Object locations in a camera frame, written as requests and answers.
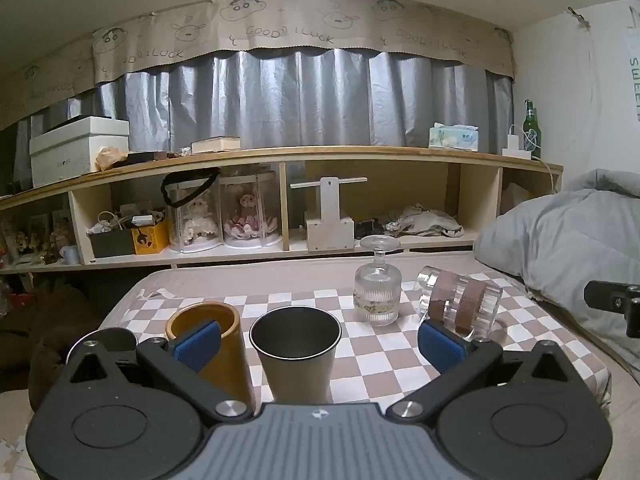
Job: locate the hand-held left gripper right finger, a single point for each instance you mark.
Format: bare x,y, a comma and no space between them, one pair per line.
442,352

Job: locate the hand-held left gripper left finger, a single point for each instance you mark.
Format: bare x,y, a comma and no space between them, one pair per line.
199,349

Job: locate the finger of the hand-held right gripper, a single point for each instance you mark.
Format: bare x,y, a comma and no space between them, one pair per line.
607,296

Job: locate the clear glass cup brown bands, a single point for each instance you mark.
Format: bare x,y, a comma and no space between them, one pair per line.
457,296

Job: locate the orange bamboo cup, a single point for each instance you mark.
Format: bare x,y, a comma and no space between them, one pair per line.
227,365

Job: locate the silver metal cup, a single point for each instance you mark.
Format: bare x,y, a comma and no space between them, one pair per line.
112,340

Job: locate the ribbed stemmed glass cup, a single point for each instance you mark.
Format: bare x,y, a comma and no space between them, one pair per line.
377,290

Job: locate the grey metal cup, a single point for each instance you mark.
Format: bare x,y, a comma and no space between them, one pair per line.
297,365

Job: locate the small blue cup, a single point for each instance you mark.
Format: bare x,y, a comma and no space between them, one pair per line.
70,255

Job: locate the checked brown white cloth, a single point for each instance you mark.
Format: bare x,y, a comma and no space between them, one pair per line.
380,355

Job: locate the grey duvet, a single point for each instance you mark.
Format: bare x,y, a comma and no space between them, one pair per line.
555,235

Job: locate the yellow box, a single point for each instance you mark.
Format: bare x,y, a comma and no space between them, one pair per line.
150,239

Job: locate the pile of beige cloth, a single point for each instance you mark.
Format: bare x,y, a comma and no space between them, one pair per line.
425,222

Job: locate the doll in clear dome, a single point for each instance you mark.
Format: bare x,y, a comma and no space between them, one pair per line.
197,217
250,212

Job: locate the white paper bag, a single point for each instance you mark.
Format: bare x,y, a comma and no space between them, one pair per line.
515,196

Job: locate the dark green box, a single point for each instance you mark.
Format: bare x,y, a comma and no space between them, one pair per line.
111,244

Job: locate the dark brown cloth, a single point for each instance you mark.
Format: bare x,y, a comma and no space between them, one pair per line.
55,320

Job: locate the wooden stand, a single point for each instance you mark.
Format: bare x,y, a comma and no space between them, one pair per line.
330,230

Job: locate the white charger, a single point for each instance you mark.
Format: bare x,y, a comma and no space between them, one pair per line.
515,147

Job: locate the green glass bottle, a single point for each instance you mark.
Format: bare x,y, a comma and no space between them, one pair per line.
531,132

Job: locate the row of small figurines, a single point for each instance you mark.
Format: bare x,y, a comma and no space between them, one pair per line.
35,240

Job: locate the dark tray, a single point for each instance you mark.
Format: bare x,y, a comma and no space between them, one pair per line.
147,156

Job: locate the thick book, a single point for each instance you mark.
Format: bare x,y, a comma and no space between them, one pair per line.
215,145

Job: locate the crumpled brown paper bag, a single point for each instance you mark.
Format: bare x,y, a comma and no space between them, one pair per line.
111,156

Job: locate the pale green tissue box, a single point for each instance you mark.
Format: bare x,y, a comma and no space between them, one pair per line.
452,137

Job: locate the wooden shelf unit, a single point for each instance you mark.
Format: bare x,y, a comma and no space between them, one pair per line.
350,153

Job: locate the white storage box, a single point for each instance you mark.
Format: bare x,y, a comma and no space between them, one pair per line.
65,156

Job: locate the black flat box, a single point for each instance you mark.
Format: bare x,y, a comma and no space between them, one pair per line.
67,122

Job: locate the grey curtain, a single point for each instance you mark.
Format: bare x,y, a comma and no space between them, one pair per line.
300,102

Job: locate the beige printed valance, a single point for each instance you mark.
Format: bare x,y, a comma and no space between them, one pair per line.
300,25

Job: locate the white wall hanging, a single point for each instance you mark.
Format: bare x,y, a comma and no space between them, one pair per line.
633,60

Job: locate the metal wall clip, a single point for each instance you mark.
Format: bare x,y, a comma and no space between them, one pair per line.
578,16

